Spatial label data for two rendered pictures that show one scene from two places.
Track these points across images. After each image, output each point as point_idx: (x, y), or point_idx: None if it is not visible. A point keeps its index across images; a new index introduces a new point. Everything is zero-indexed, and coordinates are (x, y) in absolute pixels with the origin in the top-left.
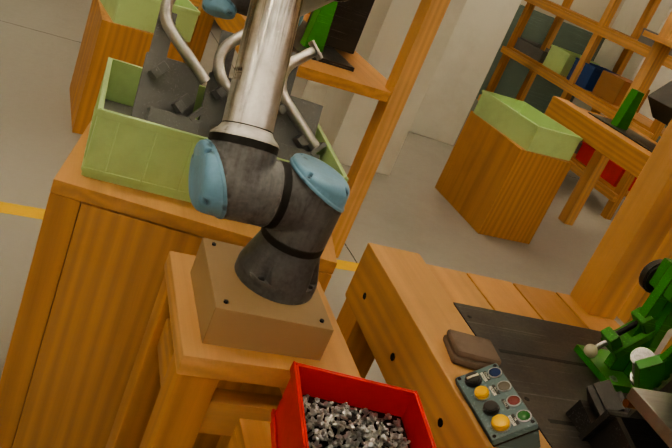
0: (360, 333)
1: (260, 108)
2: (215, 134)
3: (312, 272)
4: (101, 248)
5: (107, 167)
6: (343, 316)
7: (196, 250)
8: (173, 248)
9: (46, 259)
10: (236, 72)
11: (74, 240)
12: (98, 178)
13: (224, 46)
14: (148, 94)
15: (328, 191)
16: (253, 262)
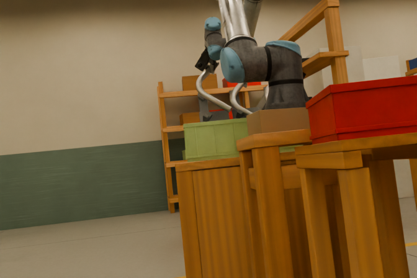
0: (365, 164)
1: (239, 27)
2: (225, 46)
3: (302, 90)
4: (210, 192)
5: (198, 152)
6: None
7: None
8: None
9: (186, 211)
10: (224, 24)
11: (196, 193)
12: (196, 160)
13: (232, 93)
14: None
15: (286, 43)
16: (271, 98)
